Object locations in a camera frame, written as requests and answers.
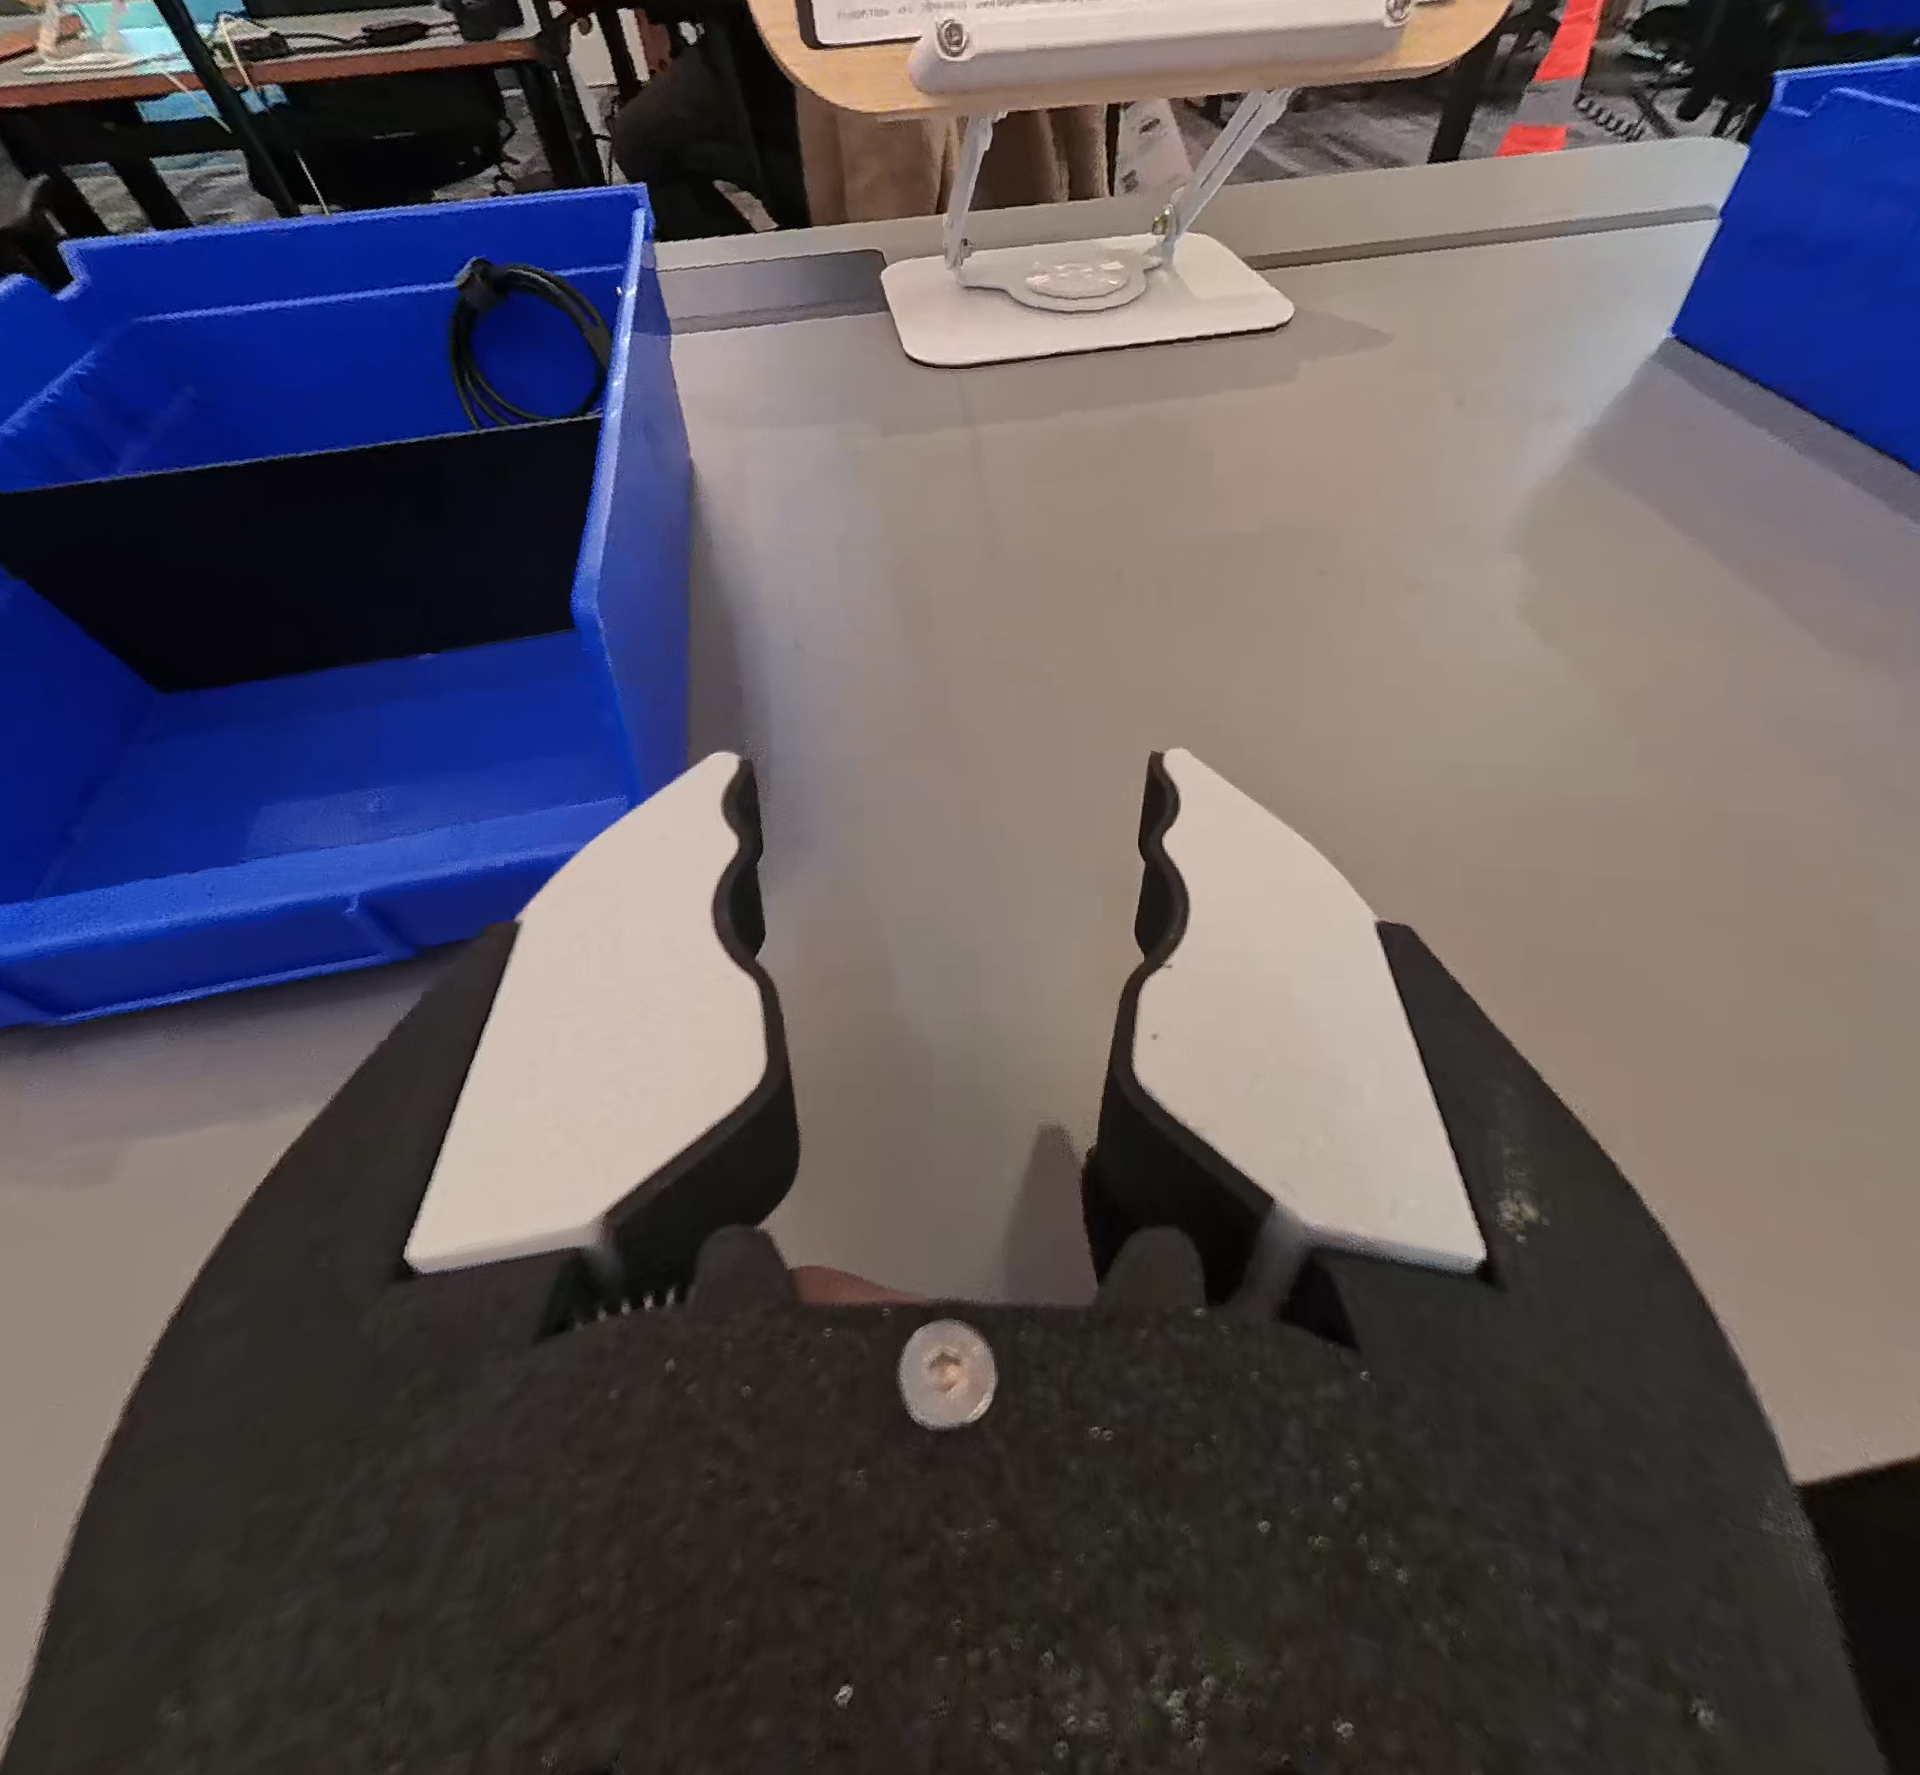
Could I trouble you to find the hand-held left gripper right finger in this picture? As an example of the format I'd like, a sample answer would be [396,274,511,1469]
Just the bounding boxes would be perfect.
[1084,748,1491,1312]

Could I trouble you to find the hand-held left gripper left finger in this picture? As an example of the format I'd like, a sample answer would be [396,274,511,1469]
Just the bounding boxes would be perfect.
[403,753,801,1277]

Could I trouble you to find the blue plastic bin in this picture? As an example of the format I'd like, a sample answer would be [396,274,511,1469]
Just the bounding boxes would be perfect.
[0,181,694,1030]
[1668,53,1920,479]

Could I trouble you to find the black usb hub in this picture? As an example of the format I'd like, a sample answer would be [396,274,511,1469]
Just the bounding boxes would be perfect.
[450,257,617,433]

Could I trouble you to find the black bin divider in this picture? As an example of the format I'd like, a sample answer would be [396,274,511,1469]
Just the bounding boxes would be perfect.
[0,412,604,692]

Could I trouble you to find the white document stand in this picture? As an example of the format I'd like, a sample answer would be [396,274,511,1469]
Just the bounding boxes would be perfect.
[878,0,1423,369]

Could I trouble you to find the white printed floor sign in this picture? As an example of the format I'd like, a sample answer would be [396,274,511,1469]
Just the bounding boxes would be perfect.
[1112,97,1187,199]

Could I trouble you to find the tan hanging cloth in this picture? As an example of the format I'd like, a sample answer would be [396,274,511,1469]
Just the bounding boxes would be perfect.
[796,93,1112,229]

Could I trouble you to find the orange traffic cone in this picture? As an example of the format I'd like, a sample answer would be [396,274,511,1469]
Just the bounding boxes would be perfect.
[1500,0,1608,157]

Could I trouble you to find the wood-edged white desk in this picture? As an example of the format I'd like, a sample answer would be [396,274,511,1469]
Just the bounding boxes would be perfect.
[0,0,663,230]

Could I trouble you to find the black tripod stand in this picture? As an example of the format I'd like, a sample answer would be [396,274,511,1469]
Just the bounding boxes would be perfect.
[0,0,302,225]

